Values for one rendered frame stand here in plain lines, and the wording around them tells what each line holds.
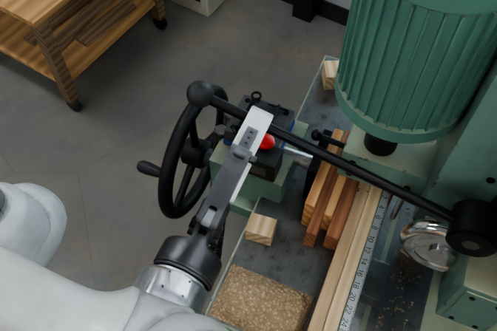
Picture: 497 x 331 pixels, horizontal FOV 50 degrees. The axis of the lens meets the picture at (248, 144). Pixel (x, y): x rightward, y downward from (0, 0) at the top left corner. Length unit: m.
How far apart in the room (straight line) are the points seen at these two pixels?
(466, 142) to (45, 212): 0.76
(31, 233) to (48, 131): 1.24
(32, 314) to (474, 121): 0.50
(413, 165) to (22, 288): 0.60
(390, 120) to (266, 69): 1.69
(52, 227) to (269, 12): 1.74
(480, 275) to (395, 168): 0.20
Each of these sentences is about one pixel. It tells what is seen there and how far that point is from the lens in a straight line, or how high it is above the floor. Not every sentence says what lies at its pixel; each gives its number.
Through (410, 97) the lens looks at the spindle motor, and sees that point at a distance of 0.64.
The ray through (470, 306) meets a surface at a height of 1.03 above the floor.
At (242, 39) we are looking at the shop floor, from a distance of 2.45.
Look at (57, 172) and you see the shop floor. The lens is 2.14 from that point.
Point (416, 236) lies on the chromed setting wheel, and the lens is 0.78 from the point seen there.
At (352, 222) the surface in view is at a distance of 0.88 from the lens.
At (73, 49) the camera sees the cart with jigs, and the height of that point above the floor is 0.18.
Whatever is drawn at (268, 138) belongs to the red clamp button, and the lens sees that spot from 0.85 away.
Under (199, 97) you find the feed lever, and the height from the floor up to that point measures 1.22.
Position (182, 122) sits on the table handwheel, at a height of 0.95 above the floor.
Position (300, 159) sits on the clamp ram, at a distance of 0.91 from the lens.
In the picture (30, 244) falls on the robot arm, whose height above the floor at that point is 0.82.
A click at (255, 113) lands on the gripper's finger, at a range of 0.65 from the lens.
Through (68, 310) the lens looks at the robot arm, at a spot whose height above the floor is 1.33.
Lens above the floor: 1.72
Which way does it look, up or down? 56 degrees down
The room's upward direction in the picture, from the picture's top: straight up
